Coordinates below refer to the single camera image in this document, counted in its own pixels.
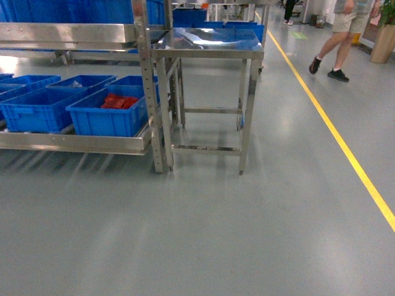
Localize blue bin rear left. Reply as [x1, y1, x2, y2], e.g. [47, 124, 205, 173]
[46, 75, 117, 93]

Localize red bubble wrap bags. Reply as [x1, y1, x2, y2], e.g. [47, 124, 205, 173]
[101, 93, 139, 110]

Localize stainless steel side table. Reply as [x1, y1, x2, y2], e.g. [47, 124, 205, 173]
[152, 28, 264, 175]

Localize walking person in shorts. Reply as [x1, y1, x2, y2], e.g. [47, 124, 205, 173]
[309, 0, 381, 83]

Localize steel flow rack shelf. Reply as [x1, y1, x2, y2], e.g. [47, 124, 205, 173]
[1, 1, 173, 173]

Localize blue bin rear right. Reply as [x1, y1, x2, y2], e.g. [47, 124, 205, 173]
[105, 75, 144, 96]

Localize blue bin far left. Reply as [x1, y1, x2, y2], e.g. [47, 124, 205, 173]
[1, 75, 61, 102]

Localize blue bin front left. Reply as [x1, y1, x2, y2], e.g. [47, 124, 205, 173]
[1, 88, 89, 134]

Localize wooden planter pot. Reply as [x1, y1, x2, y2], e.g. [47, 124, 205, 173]
[370, 25, 394, 64]

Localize blue bin with red bags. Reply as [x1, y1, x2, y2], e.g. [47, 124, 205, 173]
[66, 88, 148, 137]

